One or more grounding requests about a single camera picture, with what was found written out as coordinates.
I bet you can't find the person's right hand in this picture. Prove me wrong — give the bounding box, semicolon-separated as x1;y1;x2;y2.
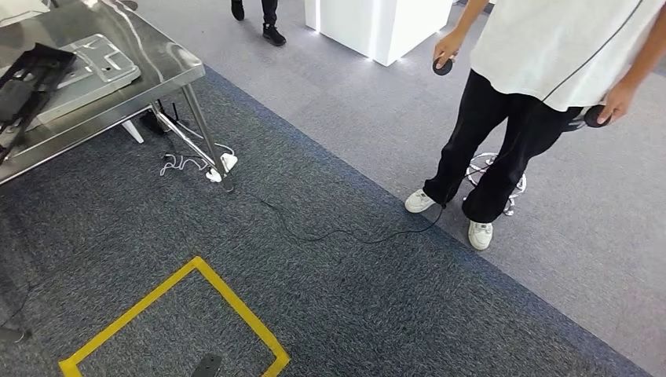
433;28;468;68

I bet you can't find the person's left hand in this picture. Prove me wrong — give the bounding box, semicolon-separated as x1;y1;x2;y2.
598;80;639;126

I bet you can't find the black round hand controller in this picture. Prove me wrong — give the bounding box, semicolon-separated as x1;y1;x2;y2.
564;104;613;133
433;56;456;78

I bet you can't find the black plastic panel part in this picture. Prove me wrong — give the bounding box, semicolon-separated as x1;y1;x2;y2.
0;42;78;167

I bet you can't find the stainless steel workbench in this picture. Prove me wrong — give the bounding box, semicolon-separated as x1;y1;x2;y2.
0;0;236;195

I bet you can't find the white display block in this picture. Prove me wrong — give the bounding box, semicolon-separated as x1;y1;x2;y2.
304;0;454;68

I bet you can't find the person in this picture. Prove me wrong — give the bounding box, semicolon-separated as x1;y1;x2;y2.
230;0;287;47
404;0;666;252

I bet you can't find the chrome stool base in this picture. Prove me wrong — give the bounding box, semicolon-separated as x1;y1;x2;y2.
464;152;528;218

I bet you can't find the white power strip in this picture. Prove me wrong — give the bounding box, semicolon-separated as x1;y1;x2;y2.
205;152;240;184

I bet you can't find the yellow floor tape square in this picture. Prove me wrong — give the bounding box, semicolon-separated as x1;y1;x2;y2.
58;255;292;377

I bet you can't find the large machined aluminium plate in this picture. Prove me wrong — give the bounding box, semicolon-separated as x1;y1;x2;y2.
26;33;142;126

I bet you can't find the white desk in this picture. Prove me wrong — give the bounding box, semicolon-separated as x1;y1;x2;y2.
0;0;51;27

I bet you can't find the white power cable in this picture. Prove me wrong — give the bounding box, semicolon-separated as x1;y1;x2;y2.
158;143;238;178

